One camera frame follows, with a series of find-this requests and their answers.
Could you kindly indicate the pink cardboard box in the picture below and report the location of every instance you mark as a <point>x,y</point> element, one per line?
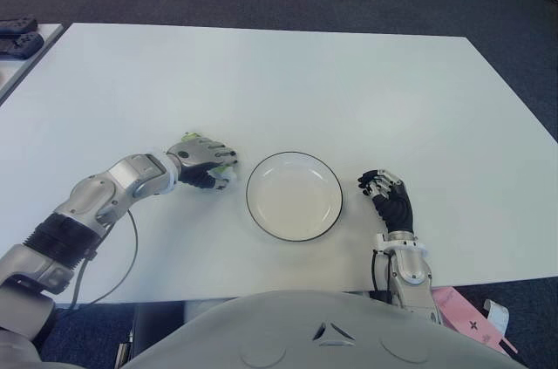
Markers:
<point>462,316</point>

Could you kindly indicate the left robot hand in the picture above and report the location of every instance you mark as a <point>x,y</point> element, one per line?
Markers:
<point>200,153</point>

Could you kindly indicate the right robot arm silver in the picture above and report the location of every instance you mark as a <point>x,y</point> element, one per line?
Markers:
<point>412,273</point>

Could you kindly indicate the black game controller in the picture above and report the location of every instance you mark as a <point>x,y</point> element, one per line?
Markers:
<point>17,24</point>
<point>22,45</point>

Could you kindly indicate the green toothpaste tube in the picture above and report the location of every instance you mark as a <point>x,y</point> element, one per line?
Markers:
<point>190,135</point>

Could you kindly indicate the white paper tag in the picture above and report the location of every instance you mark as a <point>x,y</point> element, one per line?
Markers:
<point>499,314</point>

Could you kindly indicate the white plate black rim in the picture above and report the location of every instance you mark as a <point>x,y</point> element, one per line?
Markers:
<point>294,196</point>

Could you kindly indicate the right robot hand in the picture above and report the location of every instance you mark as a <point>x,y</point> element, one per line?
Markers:
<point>396,207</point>

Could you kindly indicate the grey robot torso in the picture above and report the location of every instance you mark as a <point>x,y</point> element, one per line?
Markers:
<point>305,330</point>

